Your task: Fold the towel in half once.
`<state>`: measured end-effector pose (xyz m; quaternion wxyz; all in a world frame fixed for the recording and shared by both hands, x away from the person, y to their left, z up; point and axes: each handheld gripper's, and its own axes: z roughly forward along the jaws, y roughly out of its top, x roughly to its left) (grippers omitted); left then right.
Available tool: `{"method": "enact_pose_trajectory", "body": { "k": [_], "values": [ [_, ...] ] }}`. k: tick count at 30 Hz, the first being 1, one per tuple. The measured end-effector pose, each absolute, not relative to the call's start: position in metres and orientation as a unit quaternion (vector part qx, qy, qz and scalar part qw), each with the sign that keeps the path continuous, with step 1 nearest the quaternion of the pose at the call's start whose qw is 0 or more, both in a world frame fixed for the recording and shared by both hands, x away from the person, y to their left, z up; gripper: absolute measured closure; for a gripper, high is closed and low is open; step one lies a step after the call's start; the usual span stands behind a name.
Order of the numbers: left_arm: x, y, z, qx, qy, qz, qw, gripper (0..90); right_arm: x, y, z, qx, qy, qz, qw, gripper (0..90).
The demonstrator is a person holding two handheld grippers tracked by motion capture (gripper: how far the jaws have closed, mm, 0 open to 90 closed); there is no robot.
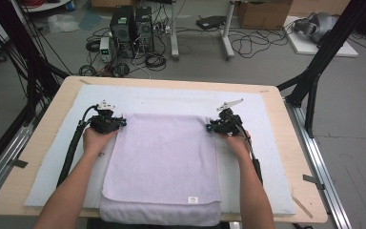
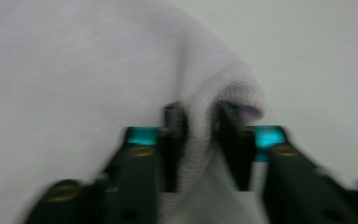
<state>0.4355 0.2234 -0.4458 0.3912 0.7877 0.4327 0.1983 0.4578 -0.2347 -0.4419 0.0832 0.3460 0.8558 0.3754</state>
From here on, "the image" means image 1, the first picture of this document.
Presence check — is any black tape piece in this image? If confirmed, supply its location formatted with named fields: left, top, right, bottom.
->
left=8, top=158, right=29, bottom=169

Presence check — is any white floor board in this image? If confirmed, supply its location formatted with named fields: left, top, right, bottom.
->
left=282, top=15, right=359, bottom=58

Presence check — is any clear plastic bag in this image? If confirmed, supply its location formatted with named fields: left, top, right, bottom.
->
left=47, top=13, right=81, bottom=34

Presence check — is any narrow black computer tower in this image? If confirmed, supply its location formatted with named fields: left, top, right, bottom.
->
left=134, top=6, right=155, bottom=53

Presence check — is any person's left hand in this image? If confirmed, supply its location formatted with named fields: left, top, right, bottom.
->
left=82, top=127, right=120, bottom=157

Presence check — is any tangle of black floor cables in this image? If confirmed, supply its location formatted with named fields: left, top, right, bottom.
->
left=228, top=28, right=295, bottom=59

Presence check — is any wide black computer tower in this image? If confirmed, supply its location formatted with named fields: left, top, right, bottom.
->
left=109, top=5, right=136, bottom=59

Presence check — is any flat black device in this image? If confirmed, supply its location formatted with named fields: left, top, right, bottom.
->
left=195, top=14, right=227, bottom=31

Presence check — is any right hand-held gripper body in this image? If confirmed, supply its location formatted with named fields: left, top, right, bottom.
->
left=217, top=98, right=244, bottom=136

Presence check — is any pale purple patterned towel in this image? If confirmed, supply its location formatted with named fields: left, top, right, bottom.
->
left=98, top=113, right=222, bottom=227

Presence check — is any coiled black cable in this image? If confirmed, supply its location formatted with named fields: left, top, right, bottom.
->
left=144, top=52, right=168, bottom=73

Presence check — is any white grid mat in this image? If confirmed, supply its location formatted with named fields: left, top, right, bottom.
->
left=23, top=84, right=297, bottom=216

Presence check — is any white desk leg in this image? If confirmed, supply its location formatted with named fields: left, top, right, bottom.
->
left=170, top=0, right=181, bottom=61
left=221, top=0, right=236, bottom=61

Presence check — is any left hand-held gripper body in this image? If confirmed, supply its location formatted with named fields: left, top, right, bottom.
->
left=89, top=99, right=118, bottom=135

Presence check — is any grey tape piece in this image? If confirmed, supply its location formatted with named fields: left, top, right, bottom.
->
left=302, top=174, right=326, bottom=191

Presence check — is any aluminium rail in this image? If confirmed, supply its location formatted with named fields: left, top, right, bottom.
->
left=0, top=103, right=47, bottom=209
left=285, top=98, right=353, bottom=229

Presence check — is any thin wooden stick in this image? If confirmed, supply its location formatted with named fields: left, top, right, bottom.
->
left=291, top=194, right=314, bottom=219

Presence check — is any black metal frame stand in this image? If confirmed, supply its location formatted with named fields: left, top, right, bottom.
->
left=0, top=0, right=71, bottom=127
left=276, top=0, right=366, bottom=138

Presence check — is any person's right hand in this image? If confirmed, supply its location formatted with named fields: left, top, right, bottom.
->
left=220, top=130, right=253, bottom=160

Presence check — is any grey rounded machine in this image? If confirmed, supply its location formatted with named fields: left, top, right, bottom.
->
left=293, top=11, right=339, bottom=44

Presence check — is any brown cardboard box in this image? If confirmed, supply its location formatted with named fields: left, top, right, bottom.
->
left=237, top=0, right=294, bottom=31

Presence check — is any white power supply unit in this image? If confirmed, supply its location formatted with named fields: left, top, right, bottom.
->
left=99, top=36, right=113, bottom=63

